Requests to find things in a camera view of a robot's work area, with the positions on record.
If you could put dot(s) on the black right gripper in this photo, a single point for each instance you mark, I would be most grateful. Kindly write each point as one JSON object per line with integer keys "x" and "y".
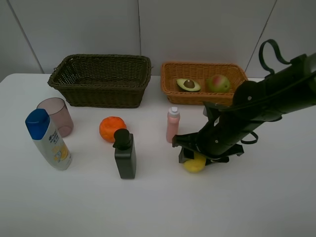
{"x": 219, "y": 138}

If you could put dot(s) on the yellow lemon toy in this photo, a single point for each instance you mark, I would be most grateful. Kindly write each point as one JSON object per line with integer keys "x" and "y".
{"x": 195, "y": 165}

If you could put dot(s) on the pink bottle white cap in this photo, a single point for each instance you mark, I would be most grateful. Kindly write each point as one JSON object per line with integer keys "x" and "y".
{"x": 173, "y": 119}

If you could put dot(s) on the halved avocado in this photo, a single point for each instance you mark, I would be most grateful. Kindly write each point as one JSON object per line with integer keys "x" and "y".
{"x": 188, "y": 85}

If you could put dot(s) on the green red pear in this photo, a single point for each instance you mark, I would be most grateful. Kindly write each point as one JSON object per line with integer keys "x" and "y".
{"x": 218, "y": 84}

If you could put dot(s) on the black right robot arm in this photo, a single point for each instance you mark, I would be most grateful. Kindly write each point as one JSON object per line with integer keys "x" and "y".
{"x": 254, "y": 103}

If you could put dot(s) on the black pump bottle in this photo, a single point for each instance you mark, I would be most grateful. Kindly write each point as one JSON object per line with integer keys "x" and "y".
{"x": 125, "y": 155}

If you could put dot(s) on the orange wicker basket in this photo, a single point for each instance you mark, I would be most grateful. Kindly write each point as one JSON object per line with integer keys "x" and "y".
{"x": 199, "y": 72}

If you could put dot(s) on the orange tangerine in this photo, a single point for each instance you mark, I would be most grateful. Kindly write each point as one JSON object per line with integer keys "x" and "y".
{"x": 109, "y": 126}

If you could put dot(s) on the dark brown wicker basket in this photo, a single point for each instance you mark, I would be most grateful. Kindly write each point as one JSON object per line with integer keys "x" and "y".
{"x": 102, "y": 81}

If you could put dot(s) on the white blue-capped shampoo bottle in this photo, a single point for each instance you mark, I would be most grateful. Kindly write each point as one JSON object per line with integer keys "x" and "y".
{"x": 47, "y": 139}

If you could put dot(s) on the translucent pink plastic cup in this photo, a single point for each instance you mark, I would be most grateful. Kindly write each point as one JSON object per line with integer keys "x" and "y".
{"x": 58, "y": 112}

